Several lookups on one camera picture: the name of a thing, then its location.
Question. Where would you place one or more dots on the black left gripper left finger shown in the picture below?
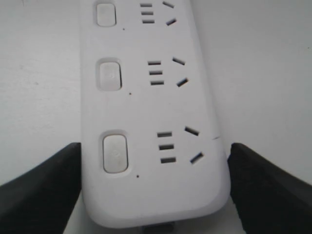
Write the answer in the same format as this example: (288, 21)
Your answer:
(42, 200)

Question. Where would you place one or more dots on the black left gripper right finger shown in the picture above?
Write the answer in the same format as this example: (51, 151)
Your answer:
(268, 199)

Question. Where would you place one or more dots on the white five-outlet power strip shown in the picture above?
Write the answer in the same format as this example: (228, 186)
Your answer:
(151, 149)

